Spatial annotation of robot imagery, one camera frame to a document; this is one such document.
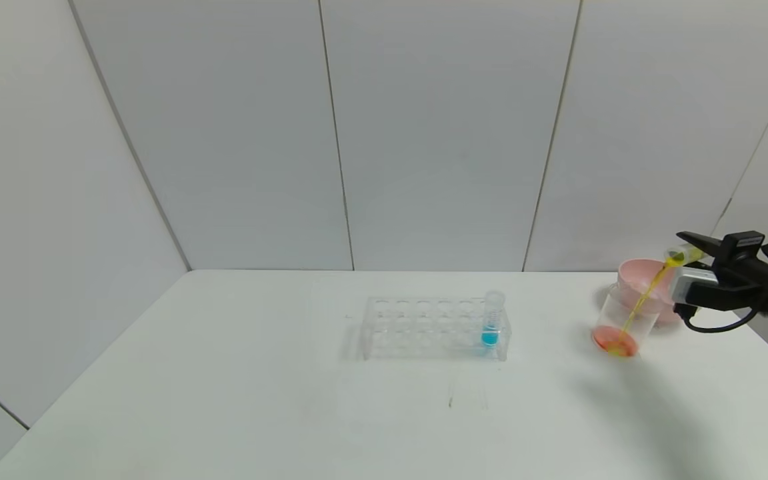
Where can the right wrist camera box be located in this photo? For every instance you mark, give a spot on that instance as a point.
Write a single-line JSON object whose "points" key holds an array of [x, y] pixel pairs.
{"points": [[690, 286]]}

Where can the test tube with yellow liquid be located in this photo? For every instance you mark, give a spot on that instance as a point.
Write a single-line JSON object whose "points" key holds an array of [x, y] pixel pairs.
{"points": [[680, 255]]}

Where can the pink plastic bowl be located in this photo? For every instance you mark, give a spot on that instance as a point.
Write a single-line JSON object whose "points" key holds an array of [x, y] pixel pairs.
{"points": [[634, 276]]}

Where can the clear plastic test tube rack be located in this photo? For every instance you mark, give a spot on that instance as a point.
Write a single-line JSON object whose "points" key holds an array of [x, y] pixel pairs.
{"points": [[417, 330]]}

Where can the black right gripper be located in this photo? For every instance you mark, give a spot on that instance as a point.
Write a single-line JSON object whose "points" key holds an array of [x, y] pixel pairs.
{"points": [[738, 251]]}

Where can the clear plastic beaker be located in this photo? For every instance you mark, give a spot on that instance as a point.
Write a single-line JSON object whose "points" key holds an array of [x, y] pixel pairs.
{"points": [[614, 333]]}

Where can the test tube with blue liquid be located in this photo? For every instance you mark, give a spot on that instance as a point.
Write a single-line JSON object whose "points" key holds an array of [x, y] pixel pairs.
{"points": [[489, 337]]}

